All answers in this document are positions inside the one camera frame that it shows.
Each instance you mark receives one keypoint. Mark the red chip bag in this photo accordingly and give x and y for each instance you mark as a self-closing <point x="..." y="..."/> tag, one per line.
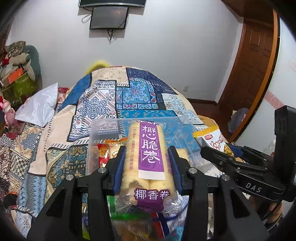
<point x="103" y="154"/>

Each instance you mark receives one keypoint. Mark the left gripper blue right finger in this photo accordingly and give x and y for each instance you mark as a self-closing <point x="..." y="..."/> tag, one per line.
<point x="175" y="160"/>

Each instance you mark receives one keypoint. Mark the clear plastic storage bin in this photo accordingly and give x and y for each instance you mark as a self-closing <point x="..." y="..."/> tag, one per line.
<point x="179" y="133"/>

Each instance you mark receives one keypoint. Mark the grey green stuffed cushion pile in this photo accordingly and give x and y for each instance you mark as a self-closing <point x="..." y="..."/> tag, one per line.
<point x="20" y="54"/>

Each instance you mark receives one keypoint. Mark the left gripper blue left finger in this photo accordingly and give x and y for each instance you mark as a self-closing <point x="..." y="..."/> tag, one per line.
<point x="120" y="160"/>

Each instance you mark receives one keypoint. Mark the blue white red snack bag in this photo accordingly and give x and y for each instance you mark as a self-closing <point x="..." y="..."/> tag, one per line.
<point x="169" y="227"/>

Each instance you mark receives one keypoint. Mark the white wall socket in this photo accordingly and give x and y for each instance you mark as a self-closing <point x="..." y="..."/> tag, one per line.
<point x="185" y="88"/>

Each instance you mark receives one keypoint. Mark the small black wall monitor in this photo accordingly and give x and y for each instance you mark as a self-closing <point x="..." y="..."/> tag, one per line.
<point x="109" y="17"/>

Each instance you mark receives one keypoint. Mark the pink plush toy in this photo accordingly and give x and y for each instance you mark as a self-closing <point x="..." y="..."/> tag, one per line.
<point x="9" y="113"/>

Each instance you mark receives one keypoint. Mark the person right hand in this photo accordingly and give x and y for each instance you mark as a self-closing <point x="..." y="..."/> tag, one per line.
<point x="268" y="211"/>

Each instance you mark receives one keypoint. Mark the yellow red snack bag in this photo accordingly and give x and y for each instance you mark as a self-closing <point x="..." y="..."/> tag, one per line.
<point x="212" y="137"/>

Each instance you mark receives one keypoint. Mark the brown wooden door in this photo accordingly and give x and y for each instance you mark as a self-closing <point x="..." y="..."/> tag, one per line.
<point x="254" y="62"/>

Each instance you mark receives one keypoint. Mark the purple label egg roll pack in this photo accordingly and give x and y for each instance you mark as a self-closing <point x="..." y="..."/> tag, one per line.
<point x="147" y="181"/>

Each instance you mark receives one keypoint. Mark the green patterned box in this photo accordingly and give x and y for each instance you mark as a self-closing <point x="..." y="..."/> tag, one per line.
<point x="20" y="90"/>

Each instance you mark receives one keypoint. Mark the patchwork patterned bed quilt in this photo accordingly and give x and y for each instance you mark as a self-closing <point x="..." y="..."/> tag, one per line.
<point x="58" y="193"/>

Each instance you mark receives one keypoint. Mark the yellow round object behind bed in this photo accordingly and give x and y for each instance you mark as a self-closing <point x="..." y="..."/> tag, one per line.
<point x="97" y="65"/>

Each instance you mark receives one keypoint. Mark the large black wall television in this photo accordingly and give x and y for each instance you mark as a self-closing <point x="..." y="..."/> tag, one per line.
<point x="88" y="3"/>

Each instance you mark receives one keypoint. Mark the white pillow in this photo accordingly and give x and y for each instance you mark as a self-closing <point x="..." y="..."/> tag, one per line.
<point x="39" y="109"/>

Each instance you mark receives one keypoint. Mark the orange box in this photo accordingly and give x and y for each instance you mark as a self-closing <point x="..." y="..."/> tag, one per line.
<point x="9" y="79"/>

